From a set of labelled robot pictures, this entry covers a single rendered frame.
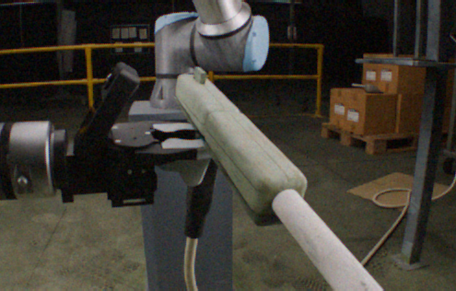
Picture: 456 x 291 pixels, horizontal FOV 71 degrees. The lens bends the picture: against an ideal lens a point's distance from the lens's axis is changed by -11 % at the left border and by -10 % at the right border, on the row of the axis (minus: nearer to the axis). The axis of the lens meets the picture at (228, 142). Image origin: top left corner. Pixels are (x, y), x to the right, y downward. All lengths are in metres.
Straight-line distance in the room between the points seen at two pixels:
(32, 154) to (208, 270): 0.84
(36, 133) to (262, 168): 0.25
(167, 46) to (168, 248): 0.59
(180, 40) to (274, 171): 0.75
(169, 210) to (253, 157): 0.75
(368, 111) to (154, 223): 2.47
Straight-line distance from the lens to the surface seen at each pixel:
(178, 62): 1.02
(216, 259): 1.13
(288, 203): 0.27
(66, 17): 6.95
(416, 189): 1.44
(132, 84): 0.39
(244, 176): 0.30
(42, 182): 0.41
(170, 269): 1.13
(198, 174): 0.44
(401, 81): 3.44
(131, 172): 0.42
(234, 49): 0.92
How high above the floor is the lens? 0.78
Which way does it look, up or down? 13 degrees down
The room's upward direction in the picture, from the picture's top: straight up
